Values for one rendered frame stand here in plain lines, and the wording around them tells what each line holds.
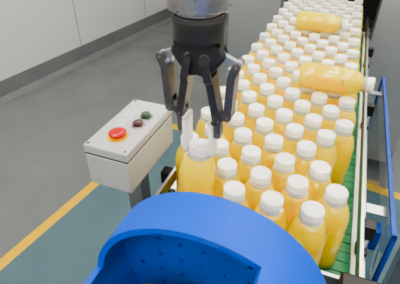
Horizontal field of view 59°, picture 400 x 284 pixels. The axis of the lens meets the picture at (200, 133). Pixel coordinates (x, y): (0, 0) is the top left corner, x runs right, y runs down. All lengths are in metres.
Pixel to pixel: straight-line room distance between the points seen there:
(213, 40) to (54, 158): 2.23
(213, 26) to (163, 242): 0.29
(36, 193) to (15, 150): 0.53
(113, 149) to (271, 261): 0.43
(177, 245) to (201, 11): 0.30
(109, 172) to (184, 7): 0.40
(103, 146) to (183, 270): 0.32
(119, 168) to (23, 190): 1.76
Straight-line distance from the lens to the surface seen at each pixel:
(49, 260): 2.01
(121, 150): 0.70
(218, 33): 0.49
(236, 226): 0.38
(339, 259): 0.81
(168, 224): 0.38
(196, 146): 0.60
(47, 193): 2.37
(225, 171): 0.68
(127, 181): 0.73
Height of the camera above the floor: 1.51
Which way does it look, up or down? 34 degrees down
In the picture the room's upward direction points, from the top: straight up
